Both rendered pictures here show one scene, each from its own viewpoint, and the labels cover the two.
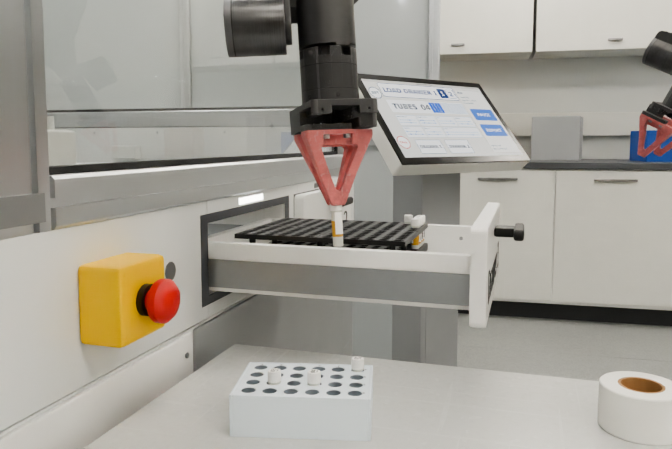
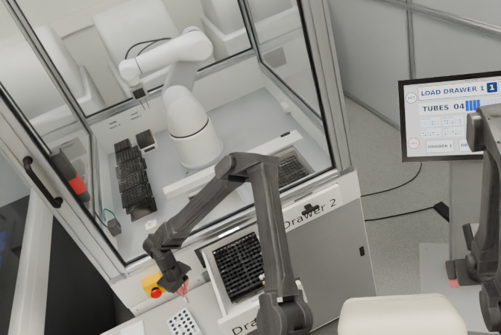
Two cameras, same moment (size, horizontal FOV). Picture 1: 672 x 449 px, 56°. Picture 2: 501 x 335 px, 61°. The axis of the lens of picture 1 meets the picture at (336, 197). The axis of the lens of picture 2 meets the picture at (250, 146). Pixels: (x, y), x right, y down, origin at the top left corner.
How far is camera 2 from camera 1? 1.57 m
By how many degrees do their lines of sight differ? 66
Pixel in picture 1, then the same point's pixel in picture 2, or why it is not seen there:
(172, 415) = (172, 307)
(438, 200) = (470, 163)
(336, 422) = not seen: outside the picture
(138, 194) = not seen: hidden behind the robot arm
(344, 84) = (166, 278)
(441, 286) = not seen: hidden behind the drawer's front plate
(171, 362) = (191, 283)
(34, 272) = (128, 284)
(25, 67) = (109, 254)
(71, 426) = (153, 301)
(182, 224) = (184, 256)
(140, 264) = (150, 284)
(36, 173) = (120, 270)
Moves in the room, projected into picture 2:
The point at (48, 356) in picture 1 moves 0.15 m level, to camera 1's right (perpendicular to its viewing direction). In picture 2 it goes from (139, 294) to (156, 320)
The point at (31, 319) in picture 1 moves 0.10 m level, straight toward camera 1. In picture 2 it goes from (131, 290) to (114, 314)
